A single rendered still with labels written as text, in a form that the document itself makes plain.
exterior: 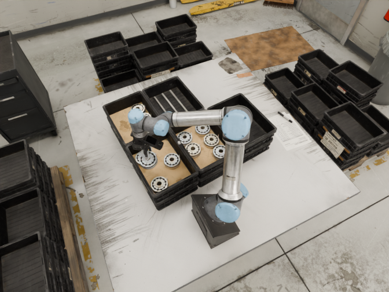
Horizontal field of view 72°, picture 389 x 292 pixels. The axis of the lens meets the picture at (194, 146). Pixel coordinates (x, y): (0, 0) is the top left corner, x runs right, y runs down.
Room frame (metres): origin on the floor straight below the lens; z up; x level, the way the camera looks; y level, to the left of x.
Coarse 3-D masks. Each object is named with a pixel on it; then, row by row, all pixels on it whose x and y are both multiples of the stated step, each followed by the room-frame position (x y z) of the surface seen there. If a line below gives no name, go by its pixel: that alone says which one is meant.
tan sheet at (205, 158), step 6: (192, 126) 1.18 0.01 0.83; (180, 132) 1.13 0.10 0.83; (192, 132) 1.13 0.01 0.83; (210, 132) 1.13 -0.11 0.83; (198, 138) 1.07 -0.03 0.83; (222, 144) 1.03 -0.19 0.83; (192, 150) 0.98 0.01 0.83; (204, 150) 0.98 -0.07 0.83; (210, 150) 0.98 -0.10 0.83; (198, 156) 0.93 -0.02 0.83; (204, 156) 0.93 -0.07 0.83; (210, 156) 0.93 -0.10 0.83; (198, 162) 0.89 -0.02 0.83; (204, 162) 0.89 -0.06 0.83; (210, 162) 0.89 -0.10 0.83
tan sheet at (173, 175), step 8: (168, 144) 1.03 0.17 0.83; (160, 152) 0.96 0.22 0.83; (168, 152) 0.96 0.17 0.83; (160, 160) 0.90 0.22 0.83; (160, 168) 0.85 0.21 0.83; (176, 168) 0.85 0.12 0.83; (184, 168) 0.85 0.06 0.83; (152, 176) 0.79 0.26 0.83; (168, 176) 0.79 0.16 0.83; (176, 176) 0.79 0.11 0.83; (184, 176) 0.79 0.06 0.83; (160, 184) 0.73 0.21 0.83; (168, 184) 0.73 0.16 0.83
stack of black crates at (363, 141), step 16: (336, 112) 1.58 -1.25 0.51; (352, 112) 1.57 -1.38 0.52; (320, 128) 1.48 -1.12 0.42; (336, 128) 1.38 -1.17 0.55; (352, 128) 1.43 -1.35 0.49; (368, 128) 1.40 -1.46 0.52; (320, 144) 1.41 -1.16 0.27; (352, 144) 1.22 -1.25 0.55; (368, 144) 1.23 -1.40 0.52; (336, 160) 1.23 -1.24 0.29; (352, 160) 1.22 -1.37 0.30
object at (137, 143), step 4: (132, 132) 0.86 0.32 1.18; (132, 136) 0.84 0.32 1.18; (136, 140) 0.83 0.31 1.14; (140, 140) 0.83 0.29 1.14; (132, 144) 0.82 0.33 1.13; (136, 144) 0.82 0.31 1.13; (140, 144) 0.82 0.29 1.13; (144, 144) 0.82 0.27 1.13; (136, 148) 0.82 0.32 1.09; (140, 148) 0.82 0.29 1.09; (144, 148) 0.81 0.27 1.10; (148, 148) 0.83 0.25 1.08
